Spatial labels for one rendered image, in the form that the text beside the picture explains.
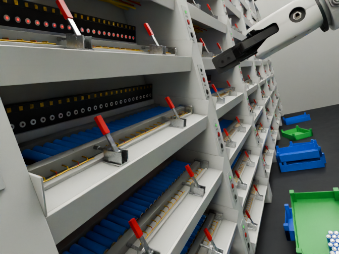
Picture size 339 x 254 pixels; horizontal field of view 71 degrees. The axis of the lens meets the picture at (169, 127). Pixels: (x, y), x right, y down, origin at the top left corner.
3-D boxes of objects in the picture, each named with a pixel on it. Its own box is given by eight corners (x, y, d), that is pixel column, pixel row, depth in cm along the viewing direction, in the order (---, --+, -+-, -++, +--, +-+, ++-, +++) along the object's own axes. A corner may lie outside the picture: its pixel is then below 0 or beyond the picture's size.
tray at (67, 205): (207, 128, 80) (209, 100, 78) (50, 250, 28) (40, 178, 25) (155, 120, 89) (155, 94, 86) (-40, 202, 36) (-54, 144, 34)
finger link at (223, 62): (250, 55, 38) (215, 75, 42) (253, 55, 41) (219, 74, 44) (242, 37, 38) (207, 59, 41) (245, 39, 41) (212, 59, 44)
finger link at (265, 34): (253, 42, 34) (235, 56, 39) (295, 22, 35) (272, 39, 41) (249, 35, 34) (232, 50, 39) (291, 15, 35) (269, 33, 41)
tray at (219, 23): (226, 33, 136) (228, 7, 133) (185, 15, 84) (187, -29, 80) (192, 34, 145) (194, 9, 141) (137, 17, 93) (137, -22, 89)
